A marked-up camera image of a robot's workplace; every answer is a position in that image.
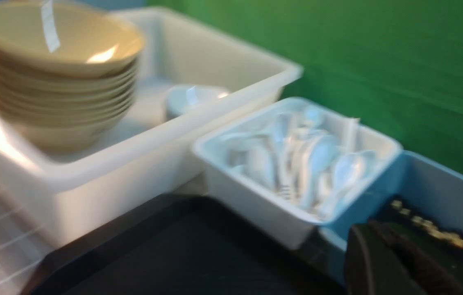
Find pile of black chopsticks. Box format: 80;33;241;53
375;197;463;287

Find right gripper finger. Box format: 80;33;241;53
344;221;463;295

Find blue-grey chopstick bin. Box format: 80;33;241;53
320;151;463;284

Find stack of beige bowls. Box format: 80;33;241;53
0;0;145;152

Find green cloth backdrop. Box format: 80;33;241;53
147;0;463;174

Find black serving tray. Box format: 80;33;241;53
20;193;346;295

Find large white plastic bin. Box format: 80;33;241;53
0;6;303;247

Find white spoon bin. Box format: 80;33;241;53
192;97;403;250

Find stack of white dishes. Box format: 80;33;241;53
164;84;230;121

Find pile of white spoons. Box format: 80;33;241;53
220;105;377;221

